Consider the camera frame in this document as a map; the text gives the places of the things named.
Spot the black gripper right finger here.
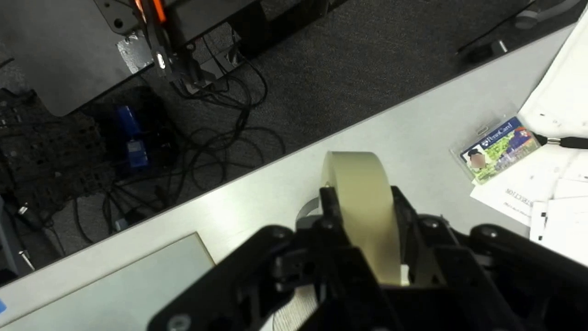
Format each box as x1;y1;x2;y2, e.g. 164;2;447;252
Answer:
390;186;588;331

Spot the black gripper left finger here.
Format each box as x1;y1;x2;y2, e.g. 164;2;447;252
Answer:
145;186;394;331

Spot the cream masking tape roll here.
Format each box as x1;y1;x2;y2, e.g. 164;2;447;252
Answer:
320;151;412;289

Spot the white printed paper sheet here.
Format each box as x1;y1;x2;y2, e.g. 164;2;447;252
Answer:
528;195;588;271

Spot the white instruction paper sheet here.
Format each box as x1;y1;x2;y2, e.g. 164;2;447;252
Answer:
469;142;588;230

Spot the plastic ID card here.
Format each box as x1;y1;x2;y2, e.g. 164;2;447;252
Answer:
458;116;542;186

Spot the grey table mat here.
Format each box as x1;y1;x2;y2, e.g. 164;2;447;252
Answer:
0;230;217;331

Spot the white drawing paper sheet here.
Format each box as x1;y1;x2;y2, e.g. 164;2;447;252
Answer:
518;24;588;144

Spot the black lanyard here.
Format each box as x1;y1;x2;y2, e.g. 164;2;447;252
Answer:
533;131;588;153

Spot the black floor cable bundle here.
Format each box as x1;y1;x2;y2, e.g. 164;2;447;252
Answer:
66;35;291;241

